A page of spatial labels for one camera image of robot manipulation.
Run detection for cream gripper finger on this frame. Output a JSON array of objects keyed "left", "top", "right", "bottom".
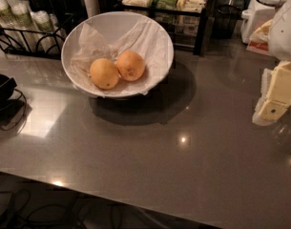
[{"left": 252, "top": 61, "right": 291, "bottom": 126}]

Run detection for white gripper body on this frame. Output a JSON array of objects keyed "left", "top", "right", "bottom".
[{"left": 268, "top": 0, "right": 291, "bottom": 61}]

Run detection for orange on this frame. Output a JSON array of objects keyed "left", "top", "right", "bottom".
[
  {"left": 90, "top": 58, "right": 119, "bottom": 90},
  {"left": 116, "top": 51, "right": 145, "bottom": 82}
]

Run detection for white bowl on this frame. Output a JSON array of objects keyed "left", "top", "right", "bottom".
[{"left": 60, "top": 10, "right": 175, "bottom": 99}]

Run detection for yellow red snack bag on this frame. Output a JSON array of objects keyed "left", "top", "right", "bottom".
[{"left": 246, "top": 20, "right": 272, "bottom": 55}]

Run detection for white appliance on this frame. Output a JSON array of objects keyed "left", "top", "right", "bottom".
[{"left": 240, "top": 0, "right": 276, "bottom": 44}]

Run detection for black shelf rack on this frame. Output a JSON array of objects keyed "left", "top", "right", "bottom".
[{"left": 120, "top": 0, "right": 210, "bottom": 54}]

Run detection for cream packet stack right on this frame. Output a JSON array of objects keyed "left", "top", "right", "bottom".
[{"left": 177, "top": 0, "right": 206, "bottom": 13}]

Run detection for green packet stack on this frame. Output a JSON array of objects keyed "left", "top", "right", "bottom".
[{"left": 151, "top": 0, "right": 177, "bottom": 10}]

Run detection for white paper liner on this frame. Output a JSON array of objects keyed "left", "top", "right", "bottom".
[{"left": 68, "top": 16, "right": 172, "bottom": 97}]

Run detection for white cylinder container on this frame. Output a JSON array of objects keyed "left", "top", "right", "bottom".
[{"left": 84, "top": 0, "right": 99, "bottom": 17}]

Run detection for paper cup stack right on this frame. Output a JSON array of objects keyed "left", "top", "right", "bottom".
[{"left": 31, "top": 10, "right": 63, "bottom": 55}]

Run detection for paper cup stack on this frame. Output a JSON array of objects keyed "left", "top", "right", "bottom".
[
  {"left": 0, "top": 0, "right": 21, "bottom": 48},
  {"left": 31, "top": 10, "right": 63, "bottom": 55},
  {"left": 11, "top": 3, "right": 38, "bottom": 52}
]

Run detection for paper cup stack middle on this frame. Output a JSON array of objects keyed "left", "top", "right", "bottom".
[{"left": 11, "top": 3, "right": 38, "bottom": 52}]

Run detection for black pan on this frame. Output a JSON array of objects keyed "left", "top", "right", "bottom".
[{"left": 0, "top": 74, "right": 17, "bottom": 109}]

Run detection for paper cup stack left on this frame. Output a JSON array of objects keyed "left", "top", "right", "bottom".
[{"left": 0, "top": 0, "right": 21, "bottom": 48}]

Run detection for black wire basket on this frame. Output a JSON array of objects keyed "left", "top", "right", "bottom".
[{"left": 212, "top": 5, "right": 240, "bottom": 39}]

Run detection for black floor cables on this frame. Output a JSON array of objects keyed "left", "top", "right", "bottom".
[{"left": 0, "top": 188, "right": 127, "bottom": 229}]

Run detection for black wire cup rack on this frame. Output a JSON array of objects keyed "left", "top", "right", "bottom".
[{"left": 0, "top": 13, "right": 73, "bottom": 59}]

